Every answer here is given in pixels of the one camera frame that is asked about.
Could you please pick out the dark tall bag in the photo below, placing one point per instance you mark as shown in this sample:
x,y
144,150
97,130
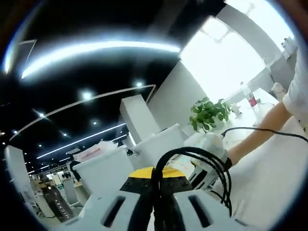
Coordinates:
x,y
56,204

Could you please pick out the large white cabinet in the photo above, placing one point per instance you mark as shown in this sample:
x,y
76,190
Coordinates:
x,y
163,144

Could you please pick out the person's white shirt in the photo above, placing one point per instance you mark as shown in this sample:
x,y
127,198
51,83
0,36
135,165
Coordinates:
x,y
298,79

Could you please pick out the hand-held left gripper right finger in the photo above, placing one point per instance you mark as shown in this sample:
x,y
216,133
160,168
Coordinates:
x,y
199,209

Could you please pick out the red label bottle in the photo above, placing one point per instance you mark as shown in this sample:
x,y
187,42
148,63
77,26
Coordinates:
x,y
251,97

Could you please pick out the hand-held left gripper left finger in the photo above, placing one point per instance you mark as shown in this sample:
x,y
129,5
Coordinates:
x,y
106,209

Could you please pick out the long ceiling light strip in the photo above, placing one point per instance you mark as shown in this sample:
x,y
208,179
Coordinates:
x,y
96,51

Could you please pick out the pink white bag pile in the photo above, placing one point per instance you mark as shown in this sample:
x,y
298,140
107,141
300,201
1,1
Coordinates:
x,y
93,151

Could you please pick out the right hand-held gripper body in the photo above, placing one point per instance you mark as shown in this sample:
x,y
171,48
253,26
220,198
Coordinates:
x,y
214,146

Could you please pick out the potted green plant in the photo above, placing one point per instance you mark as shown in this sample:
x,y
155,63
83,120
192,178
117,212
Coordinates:
x,y
207,113

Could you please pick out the white figurine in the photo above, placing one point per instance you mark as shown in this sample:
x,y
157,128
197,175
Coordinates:
x,y
235,108

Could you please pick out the white cabinet with pile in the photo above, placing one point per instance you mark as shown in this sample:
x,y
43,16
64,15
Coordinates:
x,y
103,170

